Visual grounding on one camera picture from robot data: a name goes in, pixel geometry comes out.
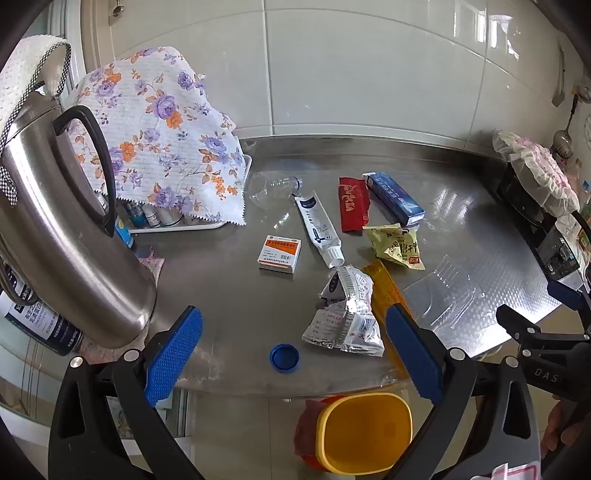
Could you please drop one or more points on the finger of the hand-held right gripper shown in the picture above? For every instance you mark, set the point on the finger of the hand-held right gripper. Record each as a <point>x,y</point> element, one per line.
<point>564,295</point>
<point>519,323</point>

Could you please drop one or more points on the blue label bottle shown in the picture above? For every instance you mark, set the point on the blue label bottle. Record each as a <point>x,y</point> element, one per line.
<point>122,233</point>

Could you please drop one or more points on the blue carton box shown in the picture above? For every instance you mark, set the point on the blue carton box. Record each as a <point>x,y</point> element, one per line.
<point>392,196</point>

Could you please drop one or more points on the orange wrapper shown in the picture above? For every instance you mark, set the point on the orange wrapper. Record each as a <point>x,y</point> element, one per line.
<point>385,290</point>

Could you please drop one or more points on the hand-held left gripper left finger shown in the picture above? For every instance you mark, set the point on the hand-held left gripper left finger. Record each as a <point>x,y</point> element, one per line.
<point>175,355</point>

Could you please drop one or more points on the clear plastic blister tray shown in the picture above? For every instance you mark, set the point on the clear plastic blister tray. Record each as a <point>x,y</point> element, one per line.
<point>443,295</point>

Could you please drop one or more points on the hanging metal ladle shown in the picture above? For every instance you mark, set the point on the hanging metal ladle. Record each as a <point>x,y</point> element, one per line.
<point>563,143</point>

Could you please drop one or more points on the silver foil packet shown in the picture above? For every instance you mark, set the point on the silver foil packet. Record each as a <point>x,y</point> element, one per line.
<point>344,314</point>

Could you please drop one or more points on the orange and white medicine box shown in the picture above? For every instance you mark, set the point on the orange and white medicine box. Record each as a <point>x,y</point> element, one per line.
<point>279,251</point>

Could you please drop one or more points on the hanging spoon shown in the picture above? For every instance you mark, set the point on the hanging spoon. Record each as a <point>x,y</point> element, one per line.
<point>118,7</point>

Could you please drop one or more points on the crushed clear plastic bottle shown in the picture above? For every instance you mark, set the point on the crushed clear plastic bottle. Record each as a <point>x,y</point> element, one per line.
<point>277,184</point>

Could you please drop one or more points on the yellow snack packet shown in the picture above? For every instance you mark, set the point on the yellow snack packet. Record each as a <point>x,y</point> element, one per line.
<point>397,247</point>

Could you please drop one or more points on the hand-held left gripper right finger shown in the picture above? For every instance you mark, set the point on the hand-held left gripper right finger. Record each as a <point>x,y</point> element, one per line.
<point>415,355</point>

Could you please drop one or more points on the floral cloth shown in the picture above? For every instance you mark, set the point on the floral cloth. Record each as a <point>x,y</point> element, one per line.
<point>161,115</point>

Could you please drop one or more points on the white plastic tray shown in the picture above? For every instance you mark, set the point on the white plastic tray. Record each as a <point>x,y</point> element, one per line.
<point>194,226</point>

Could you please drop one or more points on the white ointment tube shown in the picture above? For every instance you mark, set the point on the white ointment tube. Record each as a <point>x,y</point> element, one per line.
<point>316,221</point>

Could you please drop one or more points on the person's right hand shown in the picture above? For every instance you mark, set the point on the person's right hand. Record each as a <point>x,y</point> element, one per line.
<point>556,429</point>

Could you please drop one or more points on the hanging metal spatula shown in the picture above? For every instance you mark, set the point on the hanging metal spatula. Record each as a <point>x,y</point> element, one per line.
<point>558,98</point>

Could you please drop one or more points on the stainless steel kettle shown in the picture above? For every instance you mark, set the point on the stainless steel kettle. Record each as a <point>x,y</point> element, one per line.
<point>55,221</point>

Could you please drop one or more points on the blue bottle cap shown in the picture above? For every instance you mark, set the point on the blue bottle cap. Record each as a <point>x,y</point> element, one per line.
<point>284,357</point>

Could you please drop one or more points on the white cloth with checked trim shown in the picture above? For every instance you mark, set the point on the white cloth with checked trim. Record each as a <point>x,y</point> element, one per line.
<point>23,69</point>

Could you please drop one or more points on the black gas stove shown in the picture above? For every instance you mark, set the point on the black gas stove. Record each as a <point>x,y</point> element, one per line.
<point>549,244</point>

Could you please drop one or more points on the dark blue canister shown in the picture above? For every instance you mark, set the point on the dark blue canister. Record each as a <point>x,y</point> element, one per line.
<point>37,323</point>

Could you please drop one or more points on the pink rag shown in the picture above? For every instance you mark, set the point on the pink rag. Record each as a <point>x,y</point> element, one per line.
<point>307,429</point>

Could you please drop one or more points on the yellow bin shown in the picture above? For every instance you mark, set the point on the yellow bin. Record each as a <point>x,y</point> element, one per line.
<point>360,429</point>

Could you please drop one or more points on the red wrapper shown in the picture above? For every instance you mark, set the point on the red wrapper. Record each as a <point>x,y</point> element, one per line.
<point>353,207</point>

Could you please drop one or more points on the pink floral cover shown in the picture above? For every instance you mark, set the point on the pink floral cover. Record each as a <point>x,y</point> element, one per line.
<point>540,166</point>

